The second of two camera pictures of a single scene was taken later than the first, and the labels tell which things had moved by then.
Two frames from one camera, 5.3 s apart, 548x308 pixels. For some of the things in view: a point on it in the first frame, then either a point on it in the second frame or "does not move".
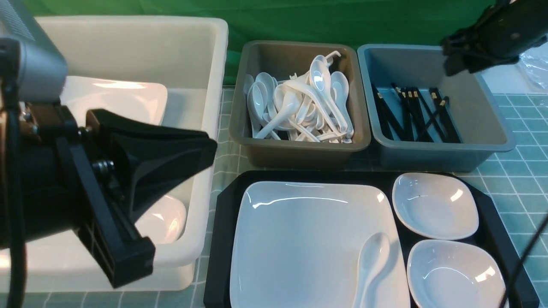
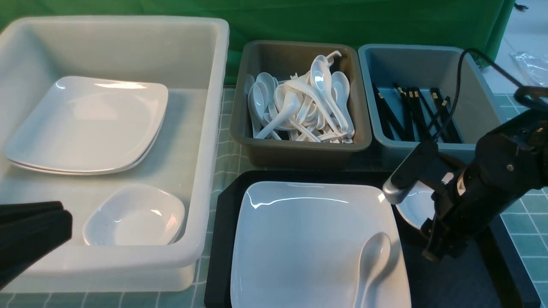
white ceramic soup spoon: (373, 253) does not move
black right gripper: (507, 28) -> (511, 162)
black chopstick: (412, 114) does not move
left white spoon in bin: (257, 102) does not move
